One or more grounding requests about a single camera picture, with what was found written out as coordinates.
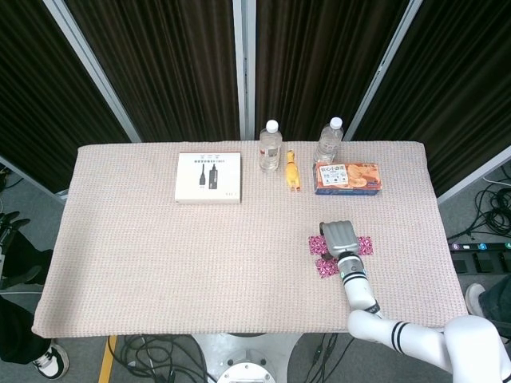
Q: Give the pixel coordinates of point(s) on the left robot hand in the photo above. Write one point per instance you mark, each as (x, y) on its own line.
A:
(12, 223)

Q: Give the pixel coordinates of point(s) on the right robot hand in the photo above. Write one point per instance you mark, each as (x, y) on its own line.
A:
(339, 239)

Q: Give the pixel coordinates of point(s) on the magenta patterned cloth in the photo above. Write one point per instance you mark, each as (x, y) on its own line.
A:
(366, 246)
(325, 269)

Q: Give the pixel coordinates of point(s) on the person leg black trousers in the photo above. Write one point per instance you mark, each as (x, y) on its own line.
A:
(34, 255)
(16, 331)

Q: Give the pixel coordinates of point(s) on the orange blue biscuit box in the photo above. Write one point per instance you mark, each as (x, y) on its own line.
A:
(347, 177)

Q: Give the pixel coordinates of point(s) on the yellow rubber chicken toy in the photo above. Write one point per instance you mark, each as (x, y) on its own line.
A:
(292, 171)

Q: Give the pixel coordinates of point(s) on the clear water bottle white label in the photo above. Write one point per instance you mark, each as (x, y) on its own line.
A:
(328, 143)

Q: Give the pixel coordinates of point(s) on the clear water bottle red label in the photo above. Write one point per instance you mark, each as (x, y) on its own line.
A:
(270, 155)

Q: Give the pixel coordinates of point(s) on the white adapter product box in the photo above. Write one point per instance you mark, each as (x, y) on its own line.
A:
(223, 179)

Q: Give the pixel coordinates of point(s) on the black white sneaker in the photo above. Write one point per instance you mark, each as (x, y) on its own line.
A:
(50, 361)

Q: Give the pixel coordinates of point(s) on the beige waffle tablecloth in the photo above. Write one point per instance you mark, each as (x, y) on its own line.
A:
(199, 271)

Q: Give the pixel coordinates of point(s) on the dark pleated curtain panel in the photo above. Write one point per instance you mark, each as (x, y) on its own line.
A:
(319, 60)
(459, 80)
(48, 80)
(167, 68)

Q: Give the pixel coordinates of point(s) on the grey person shoe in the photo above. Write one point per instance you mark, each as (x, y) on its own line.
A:
(475, 299)

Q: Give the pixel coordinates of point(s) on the yellow floor tape strip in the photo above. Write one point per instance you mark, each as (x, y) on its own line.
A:
(108, 359)

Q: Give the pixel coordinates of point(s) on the person leg dark trousers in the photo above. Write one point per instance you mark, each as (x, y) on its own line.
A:
(499, 299)

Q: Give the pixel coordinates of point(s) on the grey metal frame post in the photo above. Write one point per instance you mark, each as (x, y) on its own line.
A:
(32, 181)
(88, 60)
(384, 64)
(244, 60)
(479, 175)

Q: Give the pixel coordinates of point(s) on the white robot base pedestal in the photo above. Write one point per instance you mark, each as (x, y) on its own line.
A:
(245, 349)

